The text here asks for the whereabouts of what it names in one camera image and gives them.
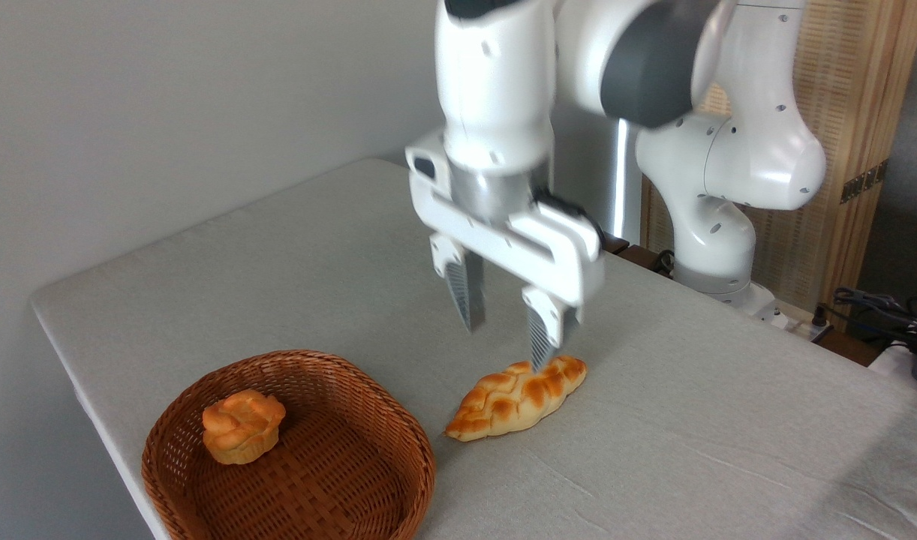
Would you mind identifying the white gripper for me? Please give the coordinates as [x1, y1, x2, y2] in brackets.
[404, 127, 606, 374]

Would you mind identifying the long braided bread loaf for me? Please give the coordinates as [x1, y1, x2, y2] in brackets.
[444, 355, 588, 443]

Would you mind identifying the small round bread bun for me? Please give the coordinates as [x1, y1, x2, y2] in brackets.
[202, 389, 287, 465]

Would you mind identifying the white vertical pole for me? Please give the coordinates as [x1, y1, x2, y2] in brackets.
[612, 118, 649, 245]

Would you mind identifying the grey tablecloth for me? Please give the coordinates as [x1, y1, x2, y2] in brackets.
[29, 157, 917, 540]

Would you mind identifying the brown woven wicker basket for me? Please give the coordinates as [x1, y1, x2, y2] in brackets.
[141, 349, 437, 540]

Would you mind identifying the white power strip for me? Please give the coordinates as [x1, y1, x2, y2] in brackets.
[770, 300, 834, 340]

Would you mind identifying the dark metal screen hinge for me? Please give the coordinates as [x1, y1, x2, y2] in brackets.
[840, 159, 889, 205]

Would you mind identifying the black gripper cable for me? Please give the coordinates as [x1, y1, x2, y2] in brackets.
[537, 191, 606, 242]

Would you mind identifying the black cable bundle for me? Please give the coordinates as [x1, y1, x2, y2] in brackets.
[813, 287, 917, 346]

